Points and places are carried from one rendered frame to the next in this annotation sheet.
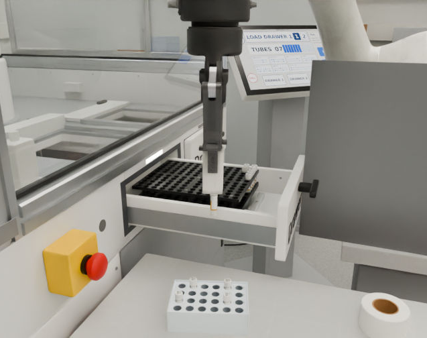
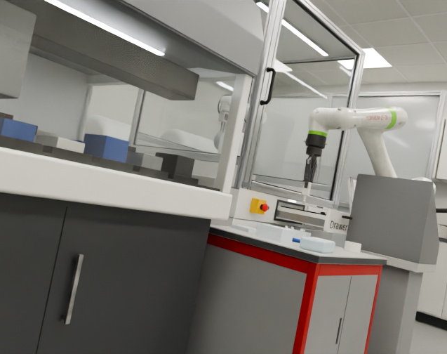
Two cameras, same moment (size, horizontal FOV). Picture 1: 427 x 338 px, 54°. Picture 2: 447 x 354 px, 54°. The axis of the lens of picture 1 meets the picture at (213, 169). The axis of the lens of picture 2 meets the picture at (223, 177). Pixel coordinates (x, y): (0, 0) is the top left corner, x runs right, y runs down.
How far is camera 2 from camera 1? 162 cm
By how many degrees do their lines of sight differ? 32
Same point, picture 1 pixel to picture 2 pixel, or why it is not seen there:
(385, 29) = not seen: outside the picture
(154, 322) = not seen: hidden behind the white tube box
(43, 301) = (247, 213)
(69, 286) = (256, 208)
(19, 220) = (250, 185)
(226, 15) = (316, 144)
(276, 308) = not seen: hidden behind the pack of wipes
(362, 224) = (370, 241)
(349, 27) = (384, 169)
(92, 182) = (269, 190)
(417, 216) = (391, 239)
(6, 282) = (243, 197)
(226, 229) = (309, 219)
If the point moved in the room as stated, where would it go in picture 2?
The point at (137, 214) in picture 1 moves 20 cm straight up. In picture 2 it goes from (279, 213) to (286, 175)
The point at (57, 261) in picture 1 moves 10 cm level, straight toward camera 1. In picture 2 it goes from (255, 201) to (257, 201)
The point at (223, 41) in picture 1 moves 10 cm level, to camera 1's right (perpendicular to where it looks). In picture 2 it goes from (314, 150) to (335, 153)
